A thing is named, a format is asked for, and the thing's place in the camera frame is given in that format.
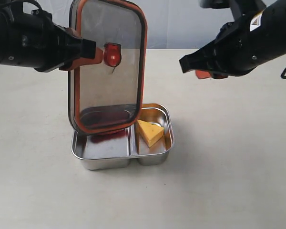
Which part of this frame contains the yellow cheese wedge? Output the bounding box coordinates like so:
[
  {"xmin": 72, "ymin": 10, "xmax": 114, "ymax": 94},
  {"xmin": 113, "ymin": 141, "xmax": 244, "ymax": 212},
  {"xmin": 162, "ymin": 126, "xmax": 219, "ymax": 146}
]
[{"xmin": 137, "ymin": 120, "xmax": 164, "ymax": 147}]

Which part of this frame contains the transparent lid with orange seal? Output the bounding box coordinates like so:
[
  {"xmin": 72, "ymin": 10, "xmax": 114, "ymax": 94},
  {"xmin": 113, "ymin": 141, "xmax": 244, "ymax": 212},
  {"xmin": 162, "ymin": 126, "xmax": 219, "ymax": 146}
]
[{"xmin": 68, "ymin": 0, "xmax": 147, "ymax": 135}]

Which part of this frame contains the white backdrop cloth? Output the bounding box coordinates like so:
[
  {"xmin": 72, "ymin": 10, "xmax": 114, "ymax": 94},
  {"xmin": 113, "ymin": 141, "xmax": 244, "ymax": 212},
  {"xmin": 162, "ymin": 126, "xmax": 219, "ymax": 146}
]
[{"xmin": 21, "ymin": 0, "xmax": 286, "ymax": 50}]

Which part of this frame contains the steel two-compartment lunch box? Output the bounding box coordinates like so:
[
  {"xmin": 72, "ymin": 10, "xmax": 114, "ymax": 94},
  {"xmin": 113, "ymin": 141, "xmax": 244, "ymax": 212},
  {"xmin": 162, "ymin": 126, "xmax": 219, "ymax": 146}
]
[{"xmin": 71, "ymin": 103, "xmax": 174, "ymax": 170}]

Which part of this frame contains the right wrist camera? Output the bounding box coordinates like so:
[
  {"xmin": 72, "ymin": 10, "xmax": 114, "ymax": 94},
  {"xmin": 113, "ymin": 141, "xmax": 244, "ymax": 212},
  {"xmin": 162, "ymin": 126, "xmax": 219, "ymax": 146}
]
[{"xmin": 199, "ymin": 0, "xmax": 243, "ymax": 19}]

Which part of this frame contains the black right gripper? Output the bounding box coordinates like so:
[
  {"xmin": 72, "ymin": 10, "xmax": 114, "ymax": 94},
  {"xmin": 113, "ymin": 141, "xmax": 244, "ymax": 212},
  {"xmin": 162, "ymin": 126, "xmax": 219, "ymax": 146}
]
[{"xmin": 179, "ymin": 0, "xmax": 286, "ymax": 79}]

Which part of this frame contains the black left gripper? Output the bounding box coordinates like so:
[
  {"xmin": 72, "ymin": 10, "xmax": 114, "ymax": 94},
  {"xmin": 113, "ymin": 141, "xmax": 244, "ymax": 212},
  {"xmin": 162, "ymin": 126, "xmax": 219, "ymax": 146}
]
[{"xmin": 0, "ymin": 4, "xmax": 102, "ymax": 73}]

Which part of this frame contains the red sausage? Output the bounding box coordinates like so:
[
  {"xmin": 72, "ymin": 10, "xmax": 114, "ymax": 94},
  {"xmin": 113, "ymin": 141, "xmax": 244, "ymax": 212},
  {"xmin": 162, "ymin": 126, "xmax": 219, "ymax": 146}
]
[{"xmin": 80, "ymin": 108, "xmax": 131, "ymax": 129}]

